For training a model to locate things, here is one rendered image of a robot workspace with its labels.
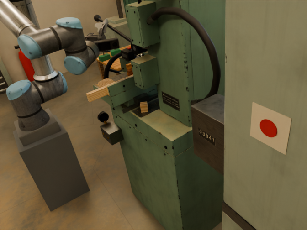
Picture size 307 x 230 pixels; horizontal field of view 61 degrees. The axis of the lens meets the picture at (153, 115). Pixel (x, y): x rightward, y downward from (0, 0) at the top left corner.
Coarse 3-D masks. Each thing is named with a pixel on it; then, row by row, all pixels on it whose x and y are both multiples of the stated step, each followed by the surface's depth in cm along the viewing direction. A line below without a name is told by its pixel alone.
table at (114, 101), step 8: (120, 72) 157; (96, 88) 136; (136, 88) 131; (152, 88) 137; (104, 96) 132; (112, 96) 125; (120, 96) 127; (128, 96) 130; (112, 104) 127; (120, 104) 129
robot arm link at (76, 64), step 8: (88, 48) 111; (72, 56) 103; (80, 56) 105; (88, 56) 108; (64, 64) 106; (72, 64) 105; (80, 64) 104; (88, 64) 109; (72, 72) 108; (80, 72) 107
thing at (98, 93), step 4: (100, 88) 125; (104, 88) 125; (92, 92) 122; (96, 92) 123; (100, 92) 124; (104, 92) 125; (88, 96) 121; (92, 96) 123; (96, 96) 124; (100, 96) 125; (88, 100) 124; (92, 100) 123
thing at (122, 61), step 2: (120, 58) 152; (122, 58) 150; (120, 60) 153; (122, 60) 151; (124, 60) 149; (126, 60) 147; (120, 62) 154; (122, 62) 152; (124, 62) 150; (126, 62) 148; (128, 62) 146; (122, 64) 153; (124, 64) 151; (122, 66) 154; (124, 66) 152; (122, 68) 155; (124, 68) 154; (126, 68) 152; (122, 70) 157; (124, 70) 155; (126, 70) 153
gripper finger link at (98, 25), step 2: (104, 20) 127; (106, 20) 127; (100, 22) 127; (102, 22) 127; (104, 22) 126; (106, 22) 126; (108, 22) 128; (96, 24) 127; (98, 24) 127; (100, 24) 127; (106, 24) 126; (96, 26) 127; (98, 26) 126; (100, 26) 126; (106, 26) 127; (98, 28) 126; (104, 28) 124; (98, 30) 126; (104, 30) 125; (98, 32) 125; (104, 32) 125
